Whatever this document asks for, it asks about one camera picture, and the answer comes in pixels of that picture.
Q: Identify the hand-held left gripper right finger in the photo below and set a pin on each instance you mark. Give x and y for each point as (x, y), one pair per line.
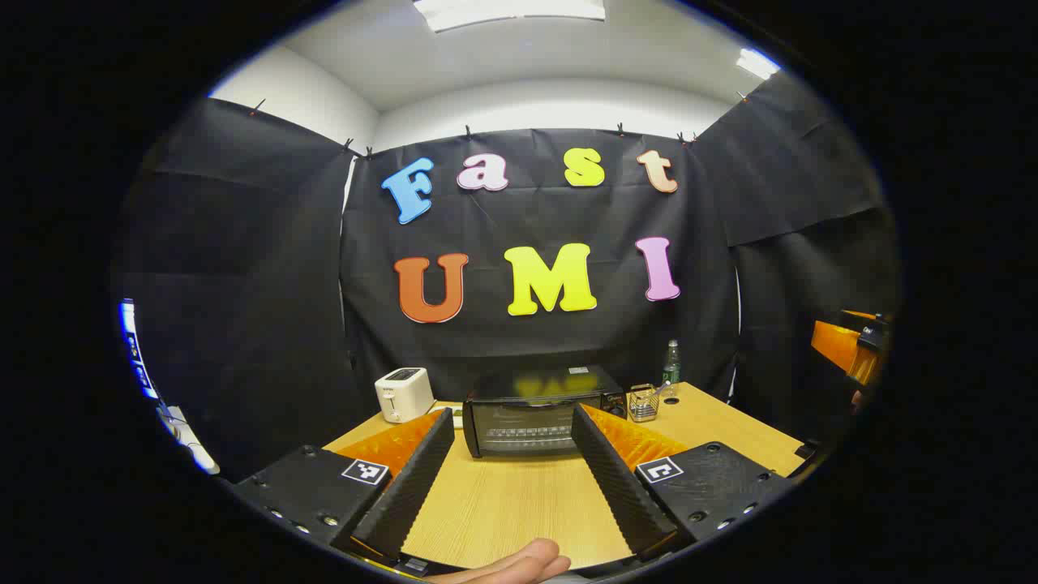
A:
(620, 487)

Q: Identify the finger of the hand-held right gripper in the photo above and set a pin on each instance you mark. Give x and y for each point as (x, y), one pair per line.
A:
(835, 345)

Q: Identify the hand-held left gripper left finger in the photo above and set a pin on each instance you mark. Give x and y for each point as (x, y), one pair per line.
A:
(413, 487)

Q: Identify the black electric oven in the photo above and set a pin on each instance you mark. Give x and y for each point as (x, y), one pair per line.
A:
(519, 422)

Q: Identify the metal mesh holder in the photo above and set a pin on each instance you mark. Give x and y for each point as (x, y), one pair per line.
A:
(643, 405)

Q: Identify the white toaster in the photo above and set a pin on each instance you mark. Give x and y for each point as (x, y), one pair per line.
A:
(403, 393)

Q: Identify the clear green-label water bottle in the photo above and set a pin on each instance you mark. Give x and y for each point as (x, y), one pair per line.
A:
(671, 373)

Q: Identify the white equipment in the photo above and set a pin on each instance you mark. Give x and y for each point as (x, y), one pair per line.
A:
(195, 454)

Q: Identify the black backdrop cloth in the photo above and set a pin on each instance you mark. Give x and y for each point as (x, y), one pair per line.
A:
(243, 284)

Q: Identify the small ceiling light panel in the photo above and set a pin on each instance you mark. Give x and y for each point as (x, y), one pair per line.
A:
(758, 63)

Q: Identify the blue and white banner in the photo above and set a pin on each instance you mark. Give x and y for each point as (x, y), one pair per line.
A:
(128, 324)

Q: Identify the row of small cloth clips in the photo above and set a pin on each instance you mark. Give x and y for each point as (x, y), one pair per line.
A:
(468, 130)

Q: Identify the large ceiling light panel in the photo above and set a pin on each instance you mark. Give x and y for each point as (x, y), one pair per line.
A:
(503, 12)

